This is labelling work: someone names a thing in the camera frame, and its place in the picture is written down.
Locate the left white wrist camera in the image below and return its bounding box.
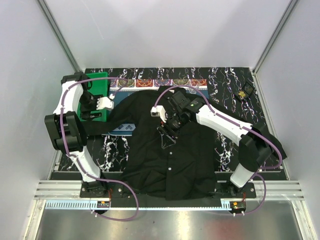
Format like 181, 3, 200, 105
96, 94, 115, 111

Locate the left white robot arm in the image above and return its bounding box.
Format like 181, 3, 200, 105
44, 71, 108, 198

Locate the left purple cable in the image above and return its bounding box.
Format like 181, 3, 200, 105
59, 77, 140, 221

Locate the gold brooch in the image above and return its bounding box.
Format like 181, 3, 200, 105
238, 91, 246, 99

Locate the green plastic tray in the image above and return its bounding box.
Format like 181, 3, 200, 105
77, 79, 110, 122

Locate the blue patterned placemat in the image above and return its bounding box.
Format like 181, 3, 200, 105
103, 78, 209, 136

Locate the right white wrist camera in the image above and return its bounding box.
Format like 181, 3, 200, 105
150, 105, 167, 123

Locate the black brooch box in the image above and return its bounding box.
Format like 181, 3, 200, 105
234, 81, 255, 101

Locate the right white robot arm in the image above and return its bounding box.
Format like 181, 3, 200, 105
150, 91, 273, 199

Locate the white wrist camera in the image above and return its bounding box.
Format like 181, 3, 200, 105
96, 94, 115, 111
150, 105, 167, 123

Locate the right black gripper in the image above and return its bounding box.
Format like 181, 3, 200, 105
157, 111, 187, 150

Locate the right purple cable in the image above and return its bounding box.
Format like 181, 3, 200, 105
153, 85, 283, 216

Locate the black button shirt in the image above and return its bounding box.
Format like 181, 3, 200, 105
82, 86, 288, 201

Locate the purple cable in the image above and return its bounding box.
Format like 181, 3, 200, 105
153, 85, 283, 216
59, 77, 140, 221

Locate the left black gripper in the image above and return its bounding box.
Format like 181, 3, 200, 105
79, 91, 104, 122

